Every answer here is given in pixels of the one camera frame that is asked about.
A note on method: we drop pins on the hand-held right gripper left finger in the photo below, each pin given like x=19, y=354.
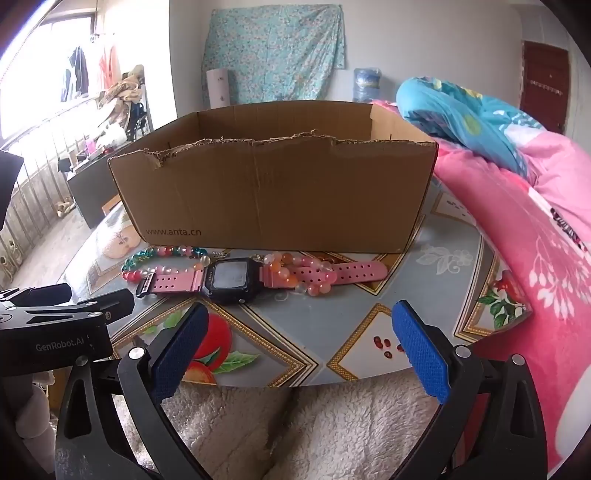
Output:
x=180, y=355

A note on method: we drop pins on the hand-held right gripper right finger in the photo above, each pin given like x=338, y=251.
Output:
x=422, y=355

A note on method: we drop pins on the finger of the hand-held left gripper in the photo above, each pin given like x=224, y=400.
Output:
x=108, y=304
x=41, y=294

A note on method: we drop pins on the brown cardboard box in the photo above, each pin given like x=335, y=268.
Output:
x=277, y=194

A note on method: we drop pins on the person's left hand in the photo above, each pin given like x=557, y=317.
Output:
x=34, y=415

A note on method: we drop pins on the beige slippers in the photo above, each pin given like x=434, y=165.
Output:
x=63, y=206

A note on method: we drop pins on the dark cabinet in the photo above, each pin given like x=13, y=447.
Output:
x=92, y=189

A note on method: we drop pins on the pink floral quilt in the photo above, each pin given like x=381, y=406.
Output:
x=531, y=277

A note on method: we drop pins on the white plush toy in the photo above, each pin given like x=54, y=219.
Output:
x=300, y=429

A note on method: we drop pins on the metal balcony railing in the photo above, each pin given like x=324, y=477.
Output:
x=41, y=152

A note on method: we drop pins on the wheelchair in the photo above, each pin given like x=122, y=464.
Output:
x=138, y=120

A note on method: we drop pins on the brown cloth pile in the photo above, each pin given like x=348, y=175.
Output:
x=122, y=87

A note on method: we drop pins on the dark hanging garment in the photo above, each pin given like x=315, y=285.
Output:
x=76, y=71

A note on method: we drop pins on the pink hanging garment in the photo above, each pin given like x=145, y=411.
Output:
x=110, y=67

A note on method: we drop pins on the white paper roll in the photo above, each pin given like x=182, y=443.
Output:
x=217, y=90

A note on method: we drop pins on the blue floral quilt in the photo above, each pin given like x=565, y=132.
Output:
x=443, y=106

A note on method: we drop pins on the blue water bottle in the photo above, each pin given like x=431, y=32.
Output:
x=367, y=85

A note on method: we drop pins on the dark red door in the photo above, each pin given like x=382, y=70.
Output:
x=540, y=74

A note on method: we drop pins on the wooden frame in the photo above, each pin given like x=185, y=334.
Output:
x=110, y=205

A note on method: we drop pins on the teal floral wall cloth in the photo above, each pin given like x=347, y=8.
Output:
x=277, y=55

